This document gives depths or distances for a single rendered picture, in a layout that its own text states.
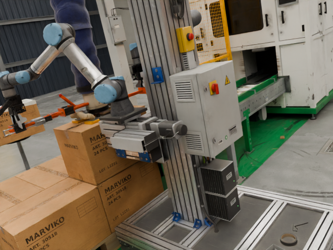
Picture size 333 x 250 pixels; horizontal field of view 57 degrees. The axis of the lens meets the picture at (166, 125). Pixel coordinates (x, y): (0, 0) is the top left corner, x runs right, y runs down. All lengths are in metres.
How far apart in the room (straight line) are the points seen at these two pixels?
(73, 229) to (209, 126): 1.16
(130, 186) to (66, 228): 0.56
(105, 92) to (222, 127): 0.68
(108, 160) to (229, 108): 0.96
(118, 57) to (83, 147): 1.84
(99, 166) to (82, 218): 0.37
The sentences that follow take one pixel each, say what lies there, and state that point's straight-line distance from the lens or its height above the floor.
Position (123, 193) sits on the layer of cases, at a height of 0.38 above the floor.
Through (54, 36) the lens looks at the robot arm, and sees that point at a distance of 1.81.
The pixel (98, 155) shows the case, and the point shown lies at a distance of 2.20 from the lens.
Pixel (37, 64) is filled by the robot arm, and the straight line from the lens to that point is 2.09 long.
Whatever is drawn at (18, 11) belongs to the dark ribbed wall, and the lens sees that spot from 13.94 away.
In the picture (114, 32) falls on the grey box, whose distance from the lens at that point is 3.71.
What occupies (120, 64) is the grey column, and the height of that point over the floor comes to 1.22.
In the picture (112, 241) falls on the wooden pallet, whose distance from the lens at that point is 2.45.
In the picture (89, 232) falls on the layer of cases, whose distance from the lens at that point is 2.30.
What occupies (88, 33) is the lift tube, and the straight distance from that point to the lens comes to 2.33.
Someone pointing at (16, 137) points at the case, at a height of 0.66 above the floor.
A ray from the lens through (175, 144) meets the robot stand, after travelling 1.89.
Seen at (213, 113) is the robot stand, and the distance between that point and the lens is 1.66.
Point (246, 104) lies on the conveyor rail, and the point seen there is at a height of 0.55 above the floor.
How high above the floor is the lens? 1.44
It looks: 16 degrees down
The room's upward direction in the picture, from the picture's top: 12 degrees counter-clockwise
